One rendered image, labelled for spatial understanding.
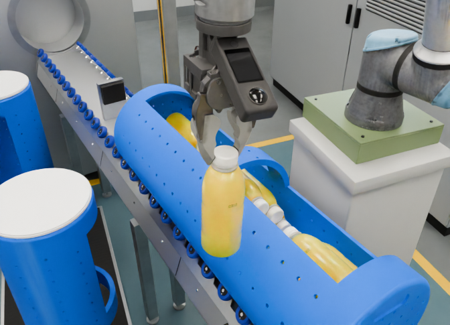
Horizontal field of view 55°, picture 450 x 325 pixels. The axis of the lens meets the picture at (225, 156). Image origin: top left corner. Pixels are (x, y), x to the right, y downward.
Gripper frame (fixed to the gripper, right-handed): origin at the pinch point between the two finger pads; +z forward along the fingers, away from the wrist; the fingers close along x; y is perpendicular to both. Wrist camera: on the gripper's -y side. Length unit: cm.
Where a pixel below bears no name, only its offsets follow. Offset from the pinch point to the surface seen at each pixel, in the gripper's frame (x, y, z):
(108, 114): -6, 105, 48
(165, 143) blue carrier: -4.8, 39.0, 22.0
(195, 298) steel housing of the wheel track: -4, 18, 57
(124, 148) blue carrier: 1, 55, 32
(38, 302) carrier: 33, 41, 65
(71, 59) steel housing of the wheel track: -6, 173, 51
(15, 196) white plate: 31, 57, 40
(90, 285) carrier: 19, 41, 65
